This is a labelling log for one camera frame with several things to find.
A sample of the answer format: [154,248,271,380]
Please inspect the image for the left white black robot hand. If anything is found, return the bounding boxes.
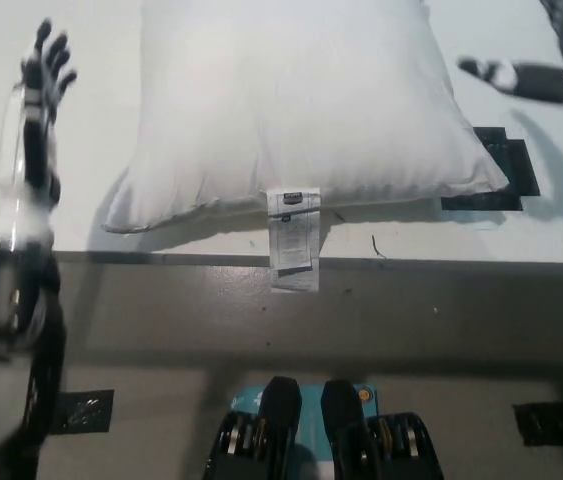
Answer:
[0,18,78,247]

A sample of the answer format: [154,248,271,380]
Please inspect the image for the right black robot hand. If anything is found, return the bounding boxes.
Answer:
[455,0,563,104]

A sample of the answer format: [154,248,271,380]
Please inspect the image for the white square pillow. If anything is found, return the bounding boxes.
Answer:
[100,0,508,235]

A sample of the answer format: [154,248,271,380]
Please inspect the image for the white pillow care label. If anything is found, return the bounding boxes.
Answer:
[265,187,322,295]

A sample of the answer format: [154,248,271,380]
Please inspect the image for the black tape patch on table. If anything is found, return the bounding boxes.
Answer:
[440,127,541,212]

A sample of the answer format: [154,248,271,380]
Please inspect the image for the black floor tape square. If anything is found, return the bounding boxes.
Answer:
[54,388,115,434]
[512,401,563,446]

